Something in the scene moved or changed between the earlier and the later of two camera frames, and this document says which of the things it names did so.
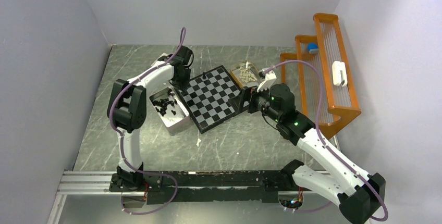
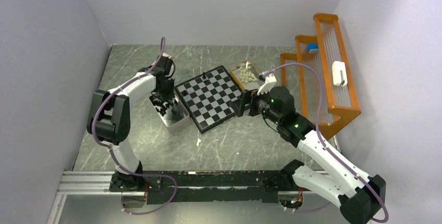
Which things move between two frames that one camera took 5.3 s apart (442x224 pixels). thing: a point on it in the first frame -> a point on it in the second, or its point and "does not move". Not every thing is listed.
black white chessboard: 206,99 does not move
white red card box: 164,57 does not move
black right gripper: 245,94 does not move
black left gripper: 185,84 -> 169,95
